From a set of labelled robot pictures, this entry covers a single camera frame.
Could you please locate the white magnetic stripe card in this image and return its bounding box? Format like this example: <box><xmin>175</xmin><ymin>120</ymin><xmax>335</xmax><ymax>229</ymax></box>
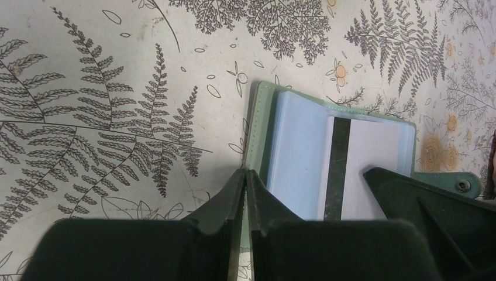
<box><xmin>316</xmin><ymin>117</ymin><xmax>401</xmax><ymax>221</ymax></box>

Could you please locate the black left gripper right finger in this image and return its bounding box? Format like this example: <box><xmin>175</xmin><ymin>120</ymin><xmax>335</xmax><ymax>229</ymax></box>
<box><xmin>246</xmin><ymin>170</ymin><xmax>442</xmax><ymax>280</ymax></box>

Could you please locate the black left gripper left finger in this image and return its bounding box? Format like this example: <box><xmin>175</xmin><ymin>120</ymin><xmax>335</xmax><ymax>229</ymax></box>
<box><xmin>22</xmin><ymin>169</ymin><xmax>246</xmax><ymax>280</ymax></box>

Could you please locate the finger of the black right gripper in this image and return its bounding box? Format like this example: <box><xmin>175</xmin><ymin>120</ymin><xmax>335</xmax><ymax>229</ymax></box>
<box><xmin>364</xmin><ymin>167</ymin><xmax>495</xmax><ymax>280</ymax></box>

